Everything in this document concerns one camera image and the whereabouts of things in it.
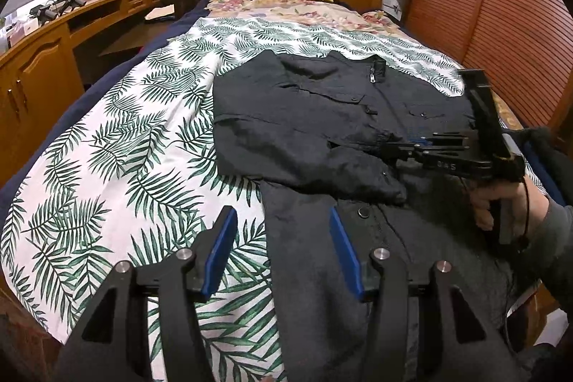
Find black jacket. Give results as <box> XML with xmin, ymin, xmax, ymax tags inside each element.
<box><xmin>214</xmin><ymin>51</ymin><xmax>510</xmax><ymax>381</ymax></box>

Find person right hand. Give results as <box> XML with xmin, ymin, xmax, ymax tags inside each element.
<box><xmin>469</xmin><ymin>177</ymin><xmax>550</xmax><ymax>241</ymax></box>

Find wooden louvered wardrobe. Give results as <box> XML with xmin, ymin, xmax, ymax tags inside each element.
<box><xmin>400</xmin><ymin>0</ymin><xmax>572</xmax><ymax>144</ymax></box>

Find palm leaf bedspread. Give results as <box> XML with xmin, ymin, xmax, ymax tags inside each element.
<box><xmin>0</xmin><ymin>16</ymin><xmax>548</xmax><ymax>382</ymax></box>

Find floral pillow cover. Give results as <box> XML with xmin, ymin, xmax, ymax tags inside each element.
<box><xmin>207</xmin><ymin>0</ymin><xmax>406</xmax><ymax>38</ymax></box>

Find wooden desk cabinet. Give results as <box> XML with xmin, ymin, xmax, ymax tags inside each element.
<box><xmin>0</xmin><ymin>0</ymin><xmax>170</xmax><ymax>186</ymax></box>

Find black dumbbells on desk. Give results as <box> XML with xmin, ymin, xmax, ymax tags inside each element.
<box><xmin>29</xmin><ymin>0</ymin><xmax>86</xmax><ymax>25</ymax></box>

